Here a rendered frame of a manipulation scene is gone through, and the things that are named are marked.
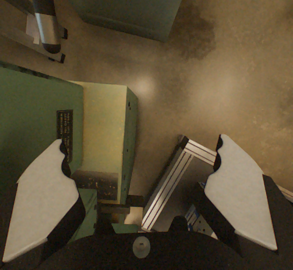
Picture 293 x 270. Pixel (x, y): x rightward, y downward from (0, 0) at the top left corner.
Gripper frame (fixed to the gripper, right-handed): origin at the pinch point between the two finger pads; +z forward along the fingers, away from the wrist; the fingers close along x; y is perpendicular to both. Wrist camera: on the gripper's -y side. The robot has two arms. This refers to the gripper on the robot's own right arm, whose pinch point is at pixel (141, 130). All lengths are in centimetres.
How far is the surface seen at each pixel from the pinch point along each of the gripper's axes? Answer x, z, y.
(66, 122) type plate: -15.8, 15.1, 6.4
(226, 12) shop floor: 66, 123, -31
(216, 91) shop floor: 61, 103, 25
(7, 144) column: -15.9, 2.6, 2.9
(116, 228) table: -7.6, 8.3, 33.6
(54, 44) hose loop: -12.6, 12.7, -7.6
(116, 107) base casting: -6.9, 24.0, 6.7
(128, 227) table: -4.7, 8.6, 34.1
